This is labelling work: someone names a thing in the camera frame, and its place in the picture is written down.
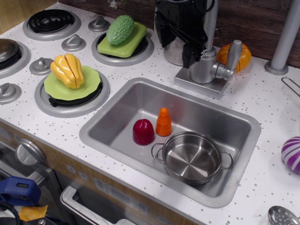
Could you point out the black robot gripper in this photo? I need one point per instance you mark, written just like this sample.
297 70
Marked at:
179 13

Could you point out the silver toy faucet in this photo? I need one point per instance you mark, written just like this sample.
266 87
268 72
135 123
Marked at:
208 76

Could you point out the tall steel pot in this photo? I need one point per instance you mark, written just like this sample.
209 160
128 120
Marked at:
192 33

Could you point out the back right stove burner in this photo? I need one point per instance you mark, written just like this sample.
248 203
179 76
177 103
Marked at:
141 53

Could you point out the stove burner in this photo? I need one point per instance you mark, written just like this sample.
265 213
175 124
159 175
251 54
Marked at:
13 66
51 24
141 53
42 101

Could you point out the orange toy pumpkin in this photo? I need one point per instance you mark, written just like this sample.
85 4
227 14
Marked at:
244 61

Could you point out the light green rectangular tray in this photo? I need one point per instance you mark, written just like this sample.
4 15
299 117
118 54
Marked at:
126 48

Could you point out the green toy bitter melon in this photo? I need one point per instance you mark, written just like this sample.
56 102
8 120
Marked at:
120 29

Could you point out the silver stove knob top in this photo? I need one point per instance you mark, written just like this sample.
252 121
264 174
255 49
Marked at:
99 24

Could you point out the silver stove knob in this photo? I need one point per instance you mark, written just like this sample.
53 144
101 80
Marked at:
99 24
41 66
9 93
73 44

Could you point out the orange toy carrot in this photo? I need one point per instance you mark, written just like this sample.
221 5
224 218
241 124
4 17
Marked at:
164 123

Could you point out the silver sink basin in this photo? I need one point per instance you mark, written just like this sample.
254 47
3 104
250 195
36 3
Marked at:
110 131

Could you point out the dark red toy pepper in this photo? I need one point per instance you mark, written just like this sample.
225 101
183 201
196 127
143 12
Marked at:
143 132

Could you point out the grey vertical pole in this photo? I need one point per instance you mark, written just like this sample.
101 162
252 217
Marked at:
278 64

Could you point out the silver stove knob upper middle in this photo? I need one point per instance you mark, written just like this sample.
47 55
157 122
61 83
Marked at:
73 44

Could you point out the front right stove burner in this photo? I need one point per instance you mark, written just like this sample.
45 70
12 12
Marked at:
42 101

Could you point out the yellow toy starfruit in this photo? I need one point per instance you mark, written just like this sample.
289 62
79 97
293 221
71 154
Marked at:
67 68

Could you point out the light green round plate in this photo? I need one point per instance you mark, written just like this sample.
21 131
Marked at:
58 90

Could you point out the back left stove burner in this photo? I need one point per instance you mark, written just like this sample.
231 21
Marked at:
51 24

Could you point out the silver stove knob lower middle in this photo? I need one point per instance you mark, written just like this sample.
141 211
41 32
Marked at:
41 66

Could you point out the purple white striped ball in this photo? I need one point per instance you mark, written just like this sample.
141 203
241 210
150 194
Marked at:
290 153

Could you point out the front left stove burner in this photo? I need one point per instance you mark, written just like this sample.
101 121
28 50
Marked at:
13 66

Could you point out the steel pot lid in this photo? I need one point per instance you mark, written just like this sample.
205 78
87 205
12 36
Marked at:
9 50

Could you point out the silver stove knob bottom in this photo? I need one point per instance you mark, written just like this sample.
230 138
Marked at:
9 93

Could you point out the silver oven dial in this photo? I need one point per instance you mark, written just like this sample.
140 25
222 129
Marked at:
28 153

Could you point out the steel slotted spoon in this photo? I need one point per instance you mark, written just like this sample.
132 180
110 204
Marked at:
279 215

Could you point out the blue clamp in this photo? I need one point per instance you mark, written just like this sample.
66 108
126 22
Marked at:
19 191

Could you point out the wire utensil handle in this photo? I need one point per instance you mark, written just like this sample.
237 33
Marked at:
292 85

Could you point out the small steel pot with handles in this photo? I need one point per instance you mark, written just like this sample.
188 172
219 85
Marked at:
191 157

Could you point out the silver oven door handle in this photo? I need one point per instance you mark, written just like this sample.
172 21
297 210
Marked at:
84 213

